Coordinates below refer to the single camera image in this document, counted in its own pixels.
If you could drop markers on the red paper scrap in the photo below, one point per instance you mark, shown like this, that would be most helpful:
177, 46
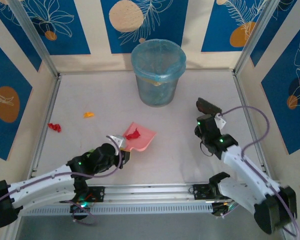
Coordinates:
133, 135
54, 127

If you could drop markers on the trash bin with blue liner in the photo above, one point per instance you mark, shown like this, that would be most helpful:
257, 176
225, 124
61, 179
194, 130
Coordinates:
157, 75

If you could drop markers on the aluminium frame post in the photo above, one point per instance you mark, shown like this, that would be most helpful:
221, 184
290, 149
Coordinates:
257, 35
32, 37

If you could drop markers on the dark brown hand brush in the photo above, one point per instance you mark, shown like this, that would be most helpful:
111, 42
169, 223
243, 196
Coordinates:
207, 106

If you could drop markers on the aluminium mounting rail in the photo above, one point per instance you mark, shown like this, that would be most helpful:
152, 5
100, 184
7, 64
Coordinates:
152, 192

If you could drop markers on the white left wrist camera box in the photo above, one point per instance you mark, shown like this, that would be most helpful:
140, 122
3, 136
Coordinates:
120, 140

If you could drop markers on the pink plastic dustpan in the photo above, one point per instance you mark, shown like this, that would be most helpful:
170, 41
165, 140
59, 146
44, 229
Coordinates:
145, 140

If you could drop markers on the orange yellow paper scrap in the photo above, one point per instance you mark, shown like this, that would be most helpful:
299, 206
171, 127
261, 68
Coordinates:
88, 115

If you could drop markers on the aluminium table side rail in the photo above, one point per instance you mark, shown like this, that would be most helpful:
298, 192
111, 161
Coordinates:
47, 105
247, 100

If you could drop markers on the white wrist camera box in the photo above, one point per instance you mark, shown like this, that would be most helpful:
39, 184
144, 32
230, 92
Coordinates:
120, 140
220, 122

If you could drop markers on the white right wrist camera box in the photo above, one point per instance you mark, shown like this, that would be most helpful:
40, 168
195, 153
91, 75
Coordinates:
220, 122

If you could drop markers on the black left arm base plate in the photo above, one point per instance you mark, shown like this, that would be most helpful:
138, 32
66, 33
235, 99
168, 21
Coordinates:
98, 193

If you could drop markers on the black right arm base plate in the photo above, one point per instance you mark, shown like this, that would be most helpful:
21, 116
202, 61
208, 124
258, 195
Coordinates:
200, 191

